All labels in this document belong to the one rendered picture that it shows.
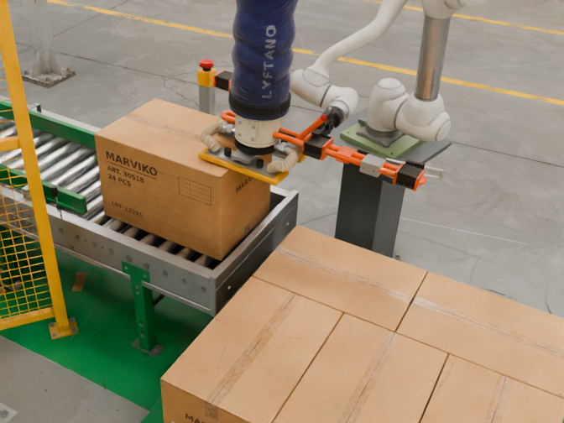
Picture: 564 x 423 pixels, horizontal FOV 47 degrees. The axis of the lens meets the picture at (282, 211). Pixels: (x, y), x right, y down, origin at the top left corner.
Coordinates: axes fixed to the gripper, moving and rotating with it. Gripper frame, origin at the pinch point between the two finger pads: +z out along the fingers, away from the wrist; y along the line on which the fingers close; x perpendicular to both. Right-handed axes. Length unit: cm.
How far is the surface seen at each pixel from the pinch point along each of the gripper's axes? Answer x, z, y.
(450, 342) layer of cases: -64, 26, 53
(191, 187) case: 42, 20, 22
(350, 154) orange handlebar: -14.9, 7.5, -1.0
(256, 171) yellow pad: 17.2, 15.7, 10.3
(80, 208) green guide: 97, 18, 50
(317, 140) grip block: -1.5, 4.2, -1.6
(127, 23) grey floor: 299, -324, 109
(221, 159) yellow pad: 32.1, 14.3, 10.1
